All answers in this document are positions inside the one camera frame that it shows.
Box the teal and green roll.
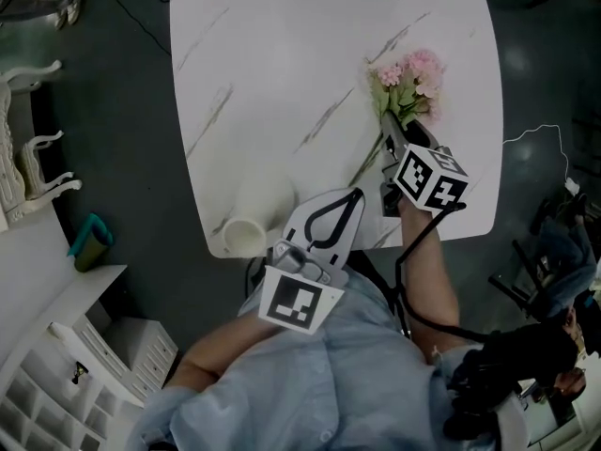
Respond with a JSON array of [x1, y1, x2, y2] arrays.
[[67, 212, 115, 273]]

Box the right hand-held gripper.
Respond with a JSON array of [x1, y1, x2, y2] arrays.
[[380, 114, 470, 215]]

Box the white drawer cabinet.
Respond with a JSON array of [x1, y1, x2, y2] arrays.
[[0, 264, 179, 451]]

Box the white marble table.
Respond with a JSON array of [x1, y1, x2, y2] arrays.
[[168, 0, 504, 258]]

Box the person's left forearm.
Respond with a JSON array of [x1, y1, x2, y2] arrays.
[[166, 319, 283, 394]]

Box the white ornate carved furniture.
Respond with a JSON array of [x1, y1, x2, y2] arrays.
[[0, 59, 84, 234]]

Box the light blue shirt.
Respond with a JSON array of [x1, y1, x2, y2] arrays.
[[126, 270, 499, 451]]

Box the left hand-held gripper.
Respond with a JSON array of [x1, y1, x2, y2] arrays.
[[257, 187, 367, 335]]

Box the pink artificial flowers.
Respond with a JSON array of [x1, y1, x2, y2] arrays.
[[347, 48, 447, 190]]

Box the white ceramic vase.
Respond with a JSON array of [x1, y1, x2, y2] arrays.
[[221, 166, 301, 258]]

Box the long white cable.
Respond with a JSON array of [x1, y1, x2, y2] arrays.
[[501, 123, 581, 194]]

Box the black metal chair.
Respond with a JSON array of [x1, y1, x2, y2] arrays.
[[487, 240, 564, 319]]

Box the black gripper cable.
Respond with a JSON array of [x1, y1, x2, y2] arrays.
[[393, 202, 489, 342]]

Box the long black floor cable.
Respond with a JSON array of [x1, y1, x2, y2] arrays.
[[91, 0, 173, 58]]

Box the person's right forearm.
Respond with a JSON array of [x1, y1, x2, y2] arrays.
[[397, 202, 461, 347]]

